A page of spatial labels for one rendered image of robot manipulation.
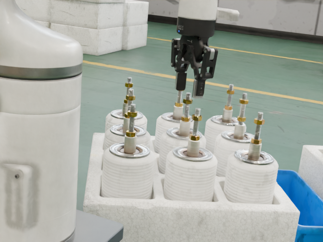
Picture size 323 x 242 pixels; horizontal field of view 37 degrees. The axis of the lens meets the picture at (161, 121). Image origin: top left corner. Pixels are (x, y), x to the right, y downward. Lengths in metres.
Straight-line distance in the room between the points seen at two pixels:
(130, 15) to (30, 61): 3.39
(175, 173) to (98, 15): 2.61
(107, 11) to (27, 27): 3.10
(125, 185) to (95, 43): 2.61
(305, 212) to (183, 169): 0.43
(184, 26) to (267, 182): 0.33
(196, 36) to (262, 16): 5.06
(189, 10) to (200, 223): 0.40
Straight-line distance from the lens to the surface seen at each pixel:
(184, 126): 1.00
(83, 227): 0.53
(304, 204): 1.22
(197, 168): 0.87
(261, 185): 0.91
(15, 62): 0.42
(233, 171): 0.91
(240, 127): 1.03
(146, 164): 0.87
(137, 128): 1.02
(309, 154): 1.27
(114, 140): 0.97
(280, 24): 5.95
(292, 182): 1.29
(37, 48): 0.41
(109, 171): 0.88
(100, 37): 3.43
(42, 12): 3.68
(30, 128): 0.43
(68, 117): 0.44
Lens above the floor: 0.56
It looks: 16 degrees down
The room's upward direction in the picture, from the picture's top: 5 degrees clockwise
